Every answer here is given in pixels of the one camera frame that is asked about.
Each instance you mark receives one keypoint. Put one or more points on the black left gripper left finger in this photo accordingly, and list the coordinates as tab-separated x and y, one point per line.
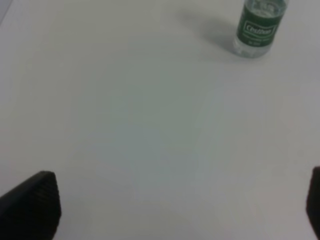
32	210

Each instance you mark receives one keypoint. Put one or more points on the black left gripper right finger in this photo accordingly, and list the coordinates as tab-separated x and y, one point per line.
313	202

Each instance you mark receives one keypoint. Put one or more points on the green label water bottle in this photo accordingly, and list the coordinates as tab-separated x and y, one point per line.
257	27

